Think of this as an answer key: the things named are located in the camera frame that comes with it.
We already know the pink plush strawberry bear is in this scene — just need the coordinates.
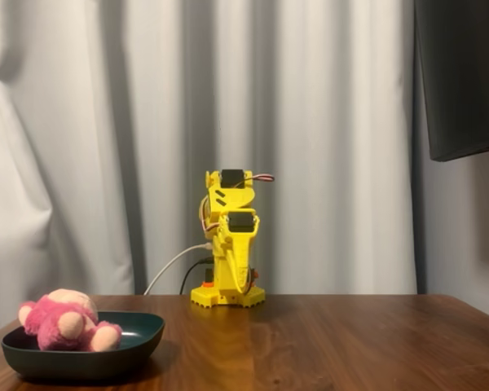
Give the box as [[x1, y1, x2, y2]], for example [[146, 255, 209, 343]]
[[18, 288, 123, 353]]

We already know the black cable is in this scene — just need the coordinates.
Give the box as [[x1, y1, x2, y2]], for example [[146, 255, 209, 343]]
[[178, 256, 215, 297]]

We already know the dark green plastic bin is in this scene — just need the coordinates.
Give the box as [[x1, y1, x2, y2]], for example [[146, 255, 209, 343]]
[[0, 311, 166, 382]]

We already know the white cable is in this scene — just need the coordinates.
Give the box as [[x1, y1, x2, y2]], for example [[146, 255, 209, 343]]
[[143, 243, 214, 297]]

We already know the yellow gripper body with servo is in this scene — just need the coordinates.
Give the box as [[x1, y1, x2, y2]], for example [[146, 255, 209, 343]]
[[220, 207, 258, 234]]

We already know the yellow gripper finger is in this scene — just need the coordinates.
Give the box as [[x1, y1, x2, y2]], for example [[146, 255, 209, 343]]
[[214, 235, 242, 292], [218, 213, 261, 292]]

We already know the white curtain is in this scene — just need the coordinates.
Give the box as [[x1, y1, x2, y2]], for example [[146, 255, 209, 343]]
[[0, 0, 429, 339]]

